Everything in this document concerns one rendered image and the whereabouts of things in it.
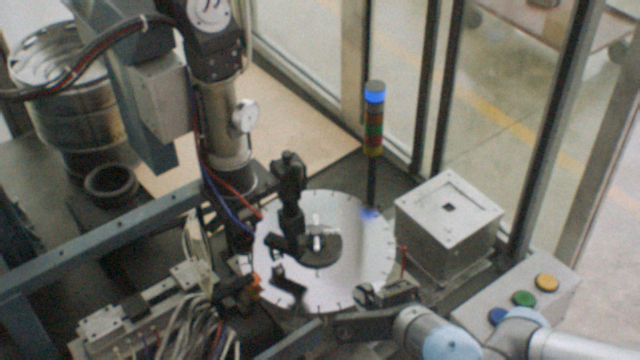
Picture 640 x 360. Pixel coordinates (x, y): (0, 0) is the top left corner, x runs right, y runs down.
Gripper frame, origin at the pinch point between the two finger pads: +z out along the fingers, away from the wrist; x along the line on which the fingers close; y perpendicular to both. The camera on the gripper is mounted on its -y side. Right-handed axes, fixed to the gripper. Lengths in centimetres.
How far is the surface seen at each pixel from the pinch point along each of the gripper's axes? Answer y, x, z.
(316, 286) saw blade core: -3.9, 0.2, 10.3
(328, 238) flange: 2.9, 6.6, 17.3
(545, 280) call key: 41.0, -11.5, -0.4
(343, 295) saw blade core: 0.1, -2.1, 6.8
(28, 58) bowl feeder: -46, 59, 75
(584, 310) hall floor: 106, -68, 76
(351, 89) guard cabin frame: 33, 31, 64
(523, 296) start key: 34.5, -12.4, -1.5
